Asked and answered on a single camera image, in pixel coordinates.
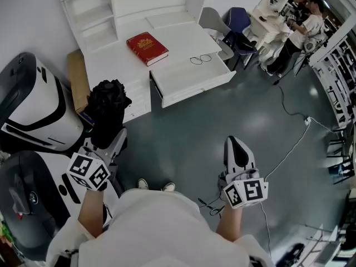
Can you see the black folder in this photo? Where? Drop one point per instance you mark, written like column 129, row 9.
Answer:
column 244, row 43

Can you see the black frame stool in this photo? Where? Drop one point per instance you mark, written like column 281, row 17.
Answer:
column 340, row 154

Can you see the black umbrella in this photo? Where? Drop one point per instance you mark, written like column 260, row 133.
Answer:
column 107, row 110

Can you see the person's right white shoe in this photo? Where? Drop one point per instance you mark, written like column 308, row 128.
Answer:
column 169, row 187

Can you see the person's right forearm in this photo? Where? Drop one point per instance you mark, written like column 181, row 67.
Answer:
column 232, row 224

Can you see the person's left white shoe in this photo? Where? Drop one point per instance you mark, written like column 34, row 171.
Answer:
column 143, row 183

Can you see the brown wooden board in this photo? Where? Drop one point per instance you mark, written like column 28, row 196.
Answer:
column 79, row 79

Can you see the white power adapter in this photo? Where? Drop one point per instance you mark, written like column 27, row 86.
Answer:
column 307, row 121

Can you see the white shelf rack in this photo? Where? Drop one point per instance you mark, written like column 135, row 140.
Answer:
column 336, row 79

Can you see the red hardcover book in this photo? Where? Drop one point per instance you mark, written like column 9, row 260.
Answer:
column 146, row 47

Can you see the grey chair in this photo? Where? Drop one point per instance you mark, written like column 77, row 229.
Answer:
column 212, row 21

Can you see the pink flower bouquet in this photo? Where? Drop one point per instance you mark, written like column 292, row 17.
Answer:
column 215, row 37

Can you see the blue chair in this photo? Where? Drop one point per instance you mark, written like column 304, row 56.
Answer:
column 239, row 18

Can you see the white ornate vanity table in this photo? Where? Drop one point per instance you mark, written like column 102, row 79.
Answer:
column 264, row 29

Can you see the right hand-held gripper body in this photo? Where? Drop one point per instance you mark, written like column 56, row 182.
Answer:
column 244, row 190

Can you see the white drawer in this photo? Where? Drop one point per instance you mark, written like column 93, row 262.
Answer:
column 192, row 76

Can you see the person's white shoe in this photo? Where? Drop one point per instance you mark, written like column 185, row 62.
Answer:
column 143, row 183
column 169, row 187

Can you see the blue patterned box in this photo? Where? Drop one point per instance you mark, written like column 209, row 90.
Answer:
column 85, row 118

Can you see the person's white clothing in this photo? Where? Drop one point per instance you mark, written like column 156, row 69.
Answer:
column 155, row 232

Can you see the white and black machine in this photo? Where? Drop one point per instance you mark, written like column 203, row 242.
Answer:
column 36, row 104
column 30, row 199

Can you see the person's left forearm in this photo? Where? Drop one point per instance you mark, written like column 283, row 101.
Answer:
column 90, row 213

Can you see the white desk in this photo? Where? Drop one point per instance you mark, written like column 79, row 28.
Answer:
column 180, row 35

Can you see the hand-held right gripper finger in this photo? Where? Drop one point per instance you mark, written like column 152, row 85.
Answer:
column 229, row 157
column 243, row 154

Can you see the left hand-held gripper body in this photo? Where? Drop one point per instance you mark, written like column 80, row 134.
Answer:
column 89, row 171

